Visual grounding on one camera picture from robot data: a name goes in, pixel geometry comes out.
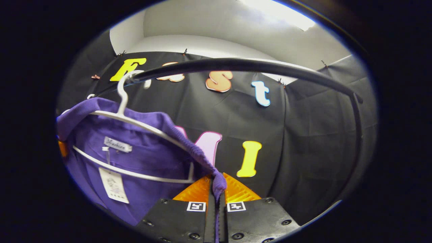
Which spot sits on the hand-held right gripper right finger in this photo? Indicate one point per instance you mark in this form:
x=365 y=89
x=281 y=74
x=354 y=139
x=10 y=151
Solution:
x=256 y=219

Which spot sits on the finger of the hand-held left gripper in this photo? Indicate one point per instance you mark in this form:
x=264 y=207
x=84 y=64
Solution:
x=62 y=148

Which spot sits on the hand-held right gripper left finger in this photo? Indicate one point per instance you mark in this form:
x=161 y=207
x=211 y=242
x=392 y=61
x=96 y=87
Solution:
x=175 y=219

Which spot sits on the purple shirt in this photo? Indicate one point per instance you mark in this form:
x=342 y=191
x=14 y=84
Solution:
x=145 y=158

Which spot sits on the black clothes rack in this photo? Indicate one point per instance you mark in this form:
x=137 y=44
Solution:
x=236 y=64

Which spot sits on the black backdrop cloth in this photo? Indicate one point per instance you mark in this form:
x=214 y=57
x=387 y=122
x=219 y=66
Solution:
x=303 y=135

